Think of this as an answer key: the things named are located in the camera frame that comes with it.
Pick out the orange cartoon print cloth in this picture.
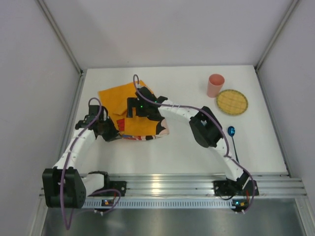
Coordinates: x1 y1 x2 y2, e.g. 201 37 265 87
98 83 169 140

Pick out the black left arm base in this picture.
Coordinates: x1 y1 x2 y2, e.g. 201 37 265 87
90 180 127 197

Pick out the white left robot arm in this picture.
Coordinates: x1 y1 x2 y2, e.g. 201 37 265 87
42 105 119 208

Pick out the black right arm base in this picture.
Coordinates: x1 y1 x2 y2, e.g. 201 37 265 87
213 180 259 200

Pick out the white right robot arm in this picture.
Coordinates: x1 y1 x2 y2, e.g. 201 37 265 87
126 86 251 190

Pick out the pink plastic cup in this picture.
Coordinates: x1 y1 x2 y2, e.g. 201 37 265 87
207 74 225 98

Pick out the yellow woven round plate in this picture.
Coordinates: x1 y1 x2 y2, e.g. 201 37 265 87
216 89 249 116

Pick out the blue metal spoon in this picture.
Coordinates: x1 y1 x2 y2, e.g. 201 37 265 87
227 126 240 163

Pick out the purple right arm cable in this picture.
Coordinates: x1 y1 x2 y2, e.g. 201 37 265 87
132 74 255 214

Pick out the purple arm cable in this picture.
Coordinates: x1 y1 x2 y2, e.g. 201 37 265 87
60 97 122 231
132 74 255 214

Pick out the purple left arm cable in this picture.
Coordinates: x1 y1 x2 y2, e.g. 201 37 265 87
60 97 122 231

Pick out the aluminium mounting rail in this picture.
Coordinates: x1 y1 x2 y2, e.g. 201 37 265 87
81 175 307 212

